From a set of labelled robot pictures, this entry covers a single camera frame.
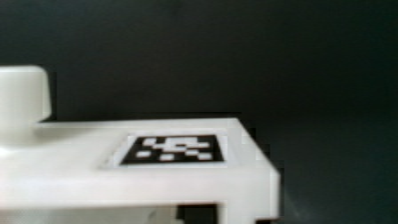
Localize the white drawer tray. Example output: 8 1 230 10
0 65 280 224

